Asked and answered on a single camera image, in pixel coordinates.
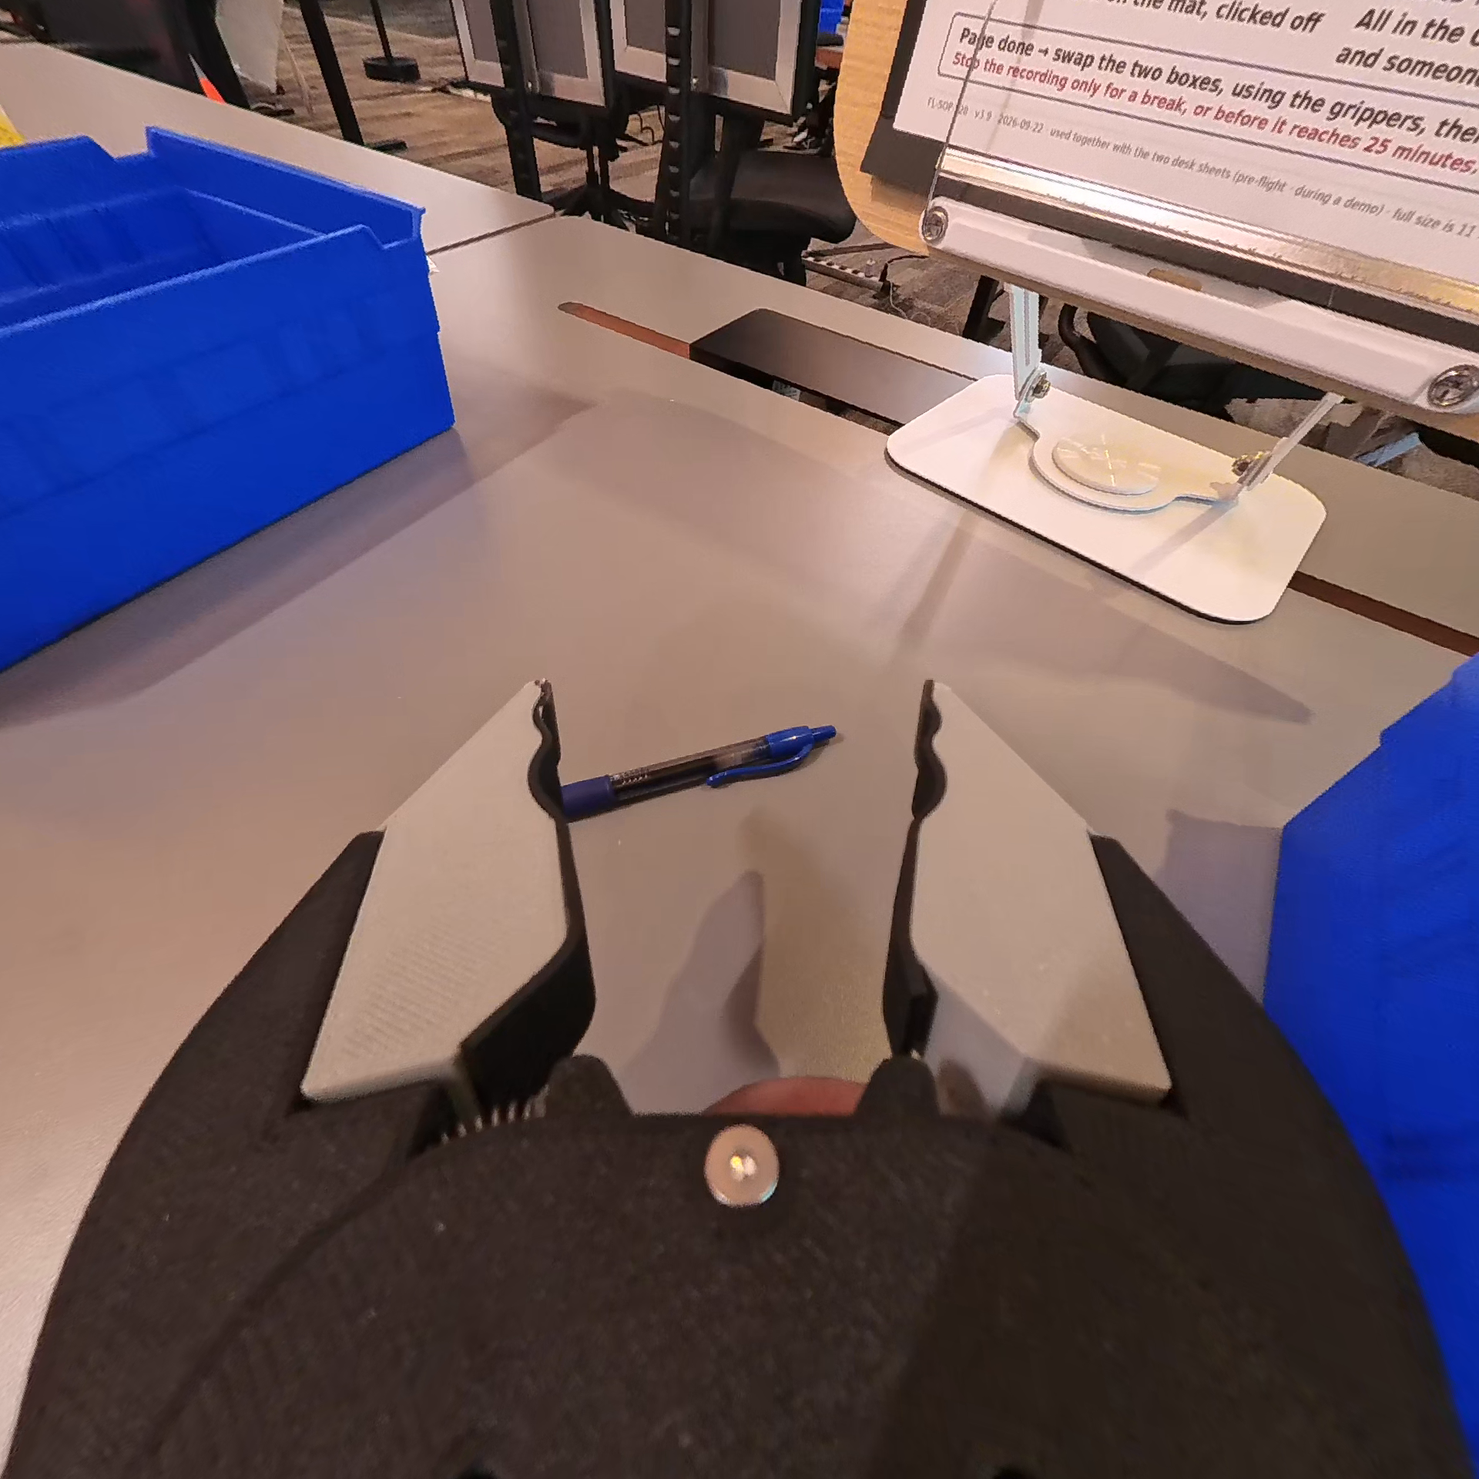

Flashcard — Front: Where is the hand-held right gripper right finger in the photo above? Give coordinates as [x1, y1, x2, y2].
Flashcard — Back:
[880, 680, 1174, 1126]

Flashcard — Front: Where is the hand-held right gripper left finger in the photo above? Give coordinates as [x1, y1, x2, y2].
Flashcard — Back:
[297, 680, 598, 1105]

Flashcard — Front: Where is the blue pen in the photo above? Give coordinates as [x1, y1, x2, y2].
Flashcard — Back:
[560, 724, 836, 823]

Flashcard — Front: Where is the blue plastic bin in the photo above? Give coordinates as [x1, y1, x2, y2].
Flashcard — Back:
[0, 127, 456, 675]
[1262, 654, 1479, 1458]

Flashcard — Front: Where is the white document stand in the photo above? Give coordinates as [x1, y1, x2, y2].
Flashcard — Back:
[834, 0, 1479, 626]

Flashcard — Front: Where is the black office chair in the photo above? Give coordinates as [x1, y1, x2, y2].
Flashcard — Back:
[1056, 307, 1341, 407]
[709, 145, 859, 284]

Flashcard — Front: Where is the printed instruction sheet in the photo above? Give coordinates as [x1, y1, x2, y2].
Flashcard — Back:
[892, 0, 1479, 284]

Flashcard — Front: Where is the grey panel on black stand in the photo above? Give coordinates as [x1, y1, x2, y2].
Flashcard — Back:
[612, 0, 799, 124]
[450, 0, 607, 99]

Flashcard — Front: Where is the black desk cable cover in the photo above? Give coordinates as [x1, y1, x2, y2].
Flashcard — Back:
[690, 309, 984, 423]

